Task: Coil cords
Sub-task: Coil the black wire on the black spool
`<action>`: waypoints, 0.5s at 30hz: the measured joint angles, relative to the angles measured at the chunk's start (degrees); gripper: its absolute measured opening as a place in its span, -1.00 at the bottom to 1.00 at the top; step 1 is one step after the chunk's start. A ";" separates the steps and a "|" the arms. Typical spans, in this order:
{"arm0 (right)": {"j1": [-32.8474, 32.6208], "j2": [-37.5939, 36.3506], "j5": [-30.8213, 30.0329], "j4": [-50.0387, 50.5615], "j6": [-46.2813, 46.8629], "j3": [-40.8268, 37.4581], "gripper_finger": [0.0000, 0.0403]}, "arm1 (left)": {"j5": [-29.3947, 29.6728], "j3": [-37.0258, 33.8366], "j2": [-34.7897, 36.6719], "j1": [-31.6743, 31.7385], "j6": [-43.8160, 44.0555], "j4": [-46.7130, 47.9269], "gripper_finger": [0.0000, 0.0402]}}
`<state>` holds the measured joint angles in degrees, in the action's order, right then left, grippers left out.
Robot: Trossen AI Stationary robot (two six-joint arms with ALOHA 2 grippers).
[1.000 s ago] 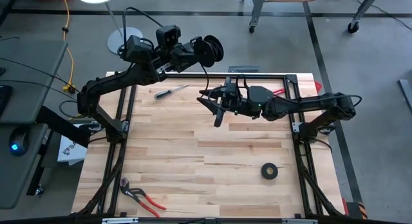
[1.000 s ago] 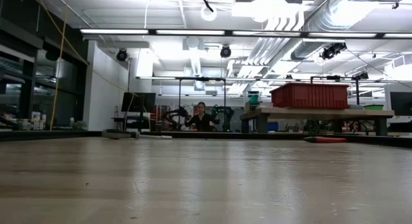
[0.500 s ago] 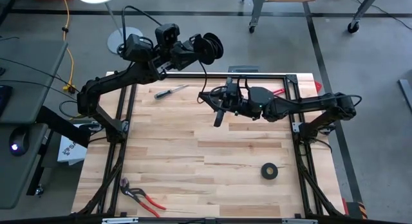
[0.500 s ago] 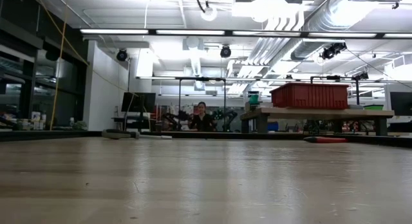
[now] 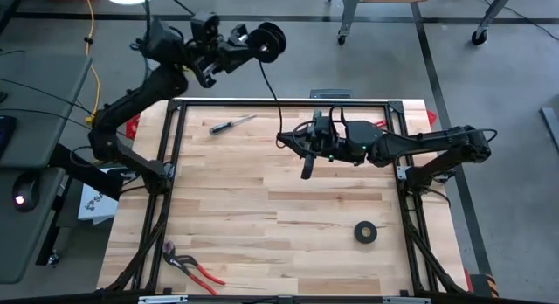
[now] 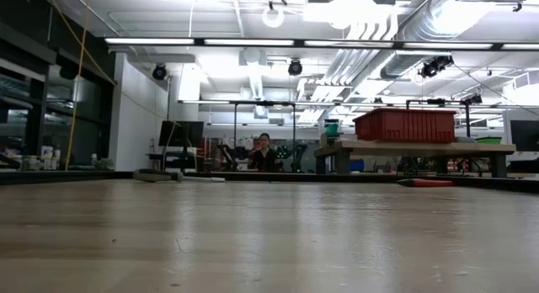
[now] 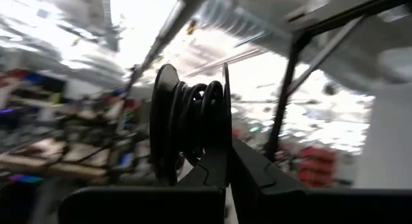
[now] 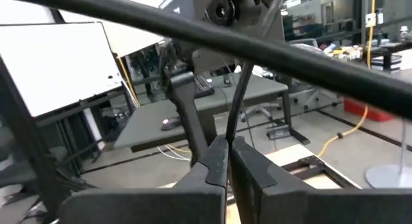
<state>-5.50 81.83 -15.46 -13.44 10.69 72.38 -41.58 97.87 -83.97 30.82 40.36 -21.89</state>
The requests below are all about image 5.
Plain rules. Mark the white printed box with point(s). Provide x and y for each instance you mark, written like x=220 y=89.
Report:
x=94 y=205

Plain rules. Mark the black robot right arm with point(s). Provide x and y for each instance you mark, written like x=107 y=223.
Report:
x=419 y=140

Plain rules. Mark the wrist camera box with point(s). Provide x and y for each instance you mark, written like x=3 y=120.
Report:
x=205 y=26
x=323 y=127

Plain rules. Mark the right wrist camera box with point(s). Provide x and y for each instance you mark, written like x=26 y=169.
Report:
x=323 y=127

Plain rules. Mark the wooden table with grey legs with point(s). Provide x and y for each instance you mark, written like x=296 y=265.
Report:
x=351 y=11

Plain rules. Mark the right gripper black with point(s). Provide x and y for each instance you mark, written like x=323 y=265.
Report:
x=325 y=149

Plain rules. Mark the grey wheeled cart frame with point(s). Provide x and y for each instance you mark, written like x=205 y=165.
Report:
x=491 y=13

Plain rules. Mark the grey metal bar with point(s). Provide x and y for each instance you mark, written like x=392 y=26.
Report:
x=551 y=127

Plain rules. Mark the black tape roll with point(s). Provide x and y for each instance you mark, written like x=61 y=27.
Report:
x=357 y=232

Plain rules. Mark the black computer mouse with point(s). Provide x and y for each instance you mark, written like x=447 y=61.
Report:
x=28 y=188

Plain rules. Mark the red clamp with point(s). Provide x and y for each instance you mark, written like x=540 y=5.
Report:
x=431 y=117
x=132 y=129

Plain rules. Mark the black aluminium table frame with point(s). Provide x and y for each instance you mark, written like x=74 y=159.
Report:
x=262 y=103

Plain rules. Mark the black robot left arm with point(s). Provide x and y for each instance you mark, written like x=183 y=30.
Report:
x=140 y=94

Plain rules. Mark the grey desk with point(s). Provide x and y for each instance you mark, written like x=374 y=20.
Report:
x=35 y=85

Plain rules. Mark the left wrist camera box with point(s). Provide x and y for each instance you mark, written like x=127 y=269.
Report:
x=205 y=26

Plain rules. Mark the silver bracket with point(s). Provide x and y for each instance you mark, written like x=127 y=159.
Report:
x=161 y=300
x=406 y=300

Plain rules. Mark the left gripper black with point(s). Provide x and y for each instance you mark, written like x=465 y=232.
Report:
x=225 y=55

